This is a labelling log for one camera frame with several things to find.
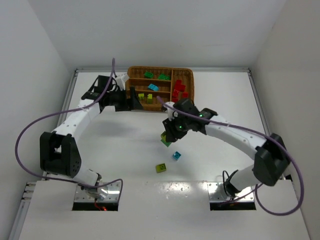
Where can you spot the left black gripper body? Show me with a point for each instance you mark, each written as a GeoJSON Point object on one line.
{"type": "Point", "coordinates": [128, 100]}

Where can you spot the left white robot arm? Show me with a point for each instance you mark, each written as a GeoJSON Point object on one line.
{"type": "Point", "coordinates": [59, 153]}

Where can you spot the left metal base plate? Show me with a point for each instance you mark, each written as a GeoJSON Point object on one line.
{"type": "Point", "coordinates": [106, 194]}

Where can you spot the small cyan lego brick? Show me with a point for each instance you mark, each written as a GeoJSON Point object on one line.
{"type": "Point", "coordinates": [176, 156]}

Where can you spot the cyan rounded lego brick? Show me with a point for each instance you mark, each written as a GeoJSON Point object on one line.
{"type": "Point", "coordinates": [153, 87]}

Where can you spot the red rounded lego brick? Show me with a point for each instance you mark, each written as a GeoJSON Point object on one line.
{"type": "Point", "coordinates": [174, 100]}

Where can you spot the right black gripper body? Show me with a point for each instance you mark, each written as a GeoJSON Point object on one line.
{"type": "Point", "coordinates": [170, 128]}

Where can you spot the small lime lego brick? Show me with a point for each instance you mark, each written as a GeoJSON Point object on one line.
{"type": "Point", "coordinates": [141, 96]}

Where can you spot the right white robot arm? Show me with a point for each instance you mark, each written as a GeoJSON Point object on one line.
{"type": "Point", "coordinates": [269, 159]}

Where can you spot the red base lego brick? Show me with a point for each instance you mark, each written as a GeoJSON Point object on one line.
{"type": "Point", "coordinates": [175, 93]}

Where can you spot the lime green lego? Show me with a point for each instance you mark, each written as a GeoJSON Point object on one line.
{"type": "Point", "coordinates": [164, 139]}

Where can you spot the dark green lego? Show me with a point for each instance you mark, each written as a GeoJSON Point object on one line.
{"type": "Point", "coordinates": [164, 77]}

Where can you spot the small red lego brick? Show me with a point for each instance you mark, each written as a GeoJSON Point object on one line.
{"type": "Point", "coordinates": [179, 86]}

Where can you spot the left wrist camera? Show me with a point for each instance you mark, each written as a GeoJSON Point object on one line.
{"type": "Point", "coordinates": [121, 81]}

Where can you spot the lime lego brick front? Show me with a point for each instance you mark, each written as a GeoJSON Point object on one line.
{"type": "Point", "coordinates": [160, 168]}

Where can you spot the brown wicker divided tray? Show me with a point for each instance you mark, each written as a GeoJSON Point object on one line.
{"type": "Point", "coordinates": [137, 80]}

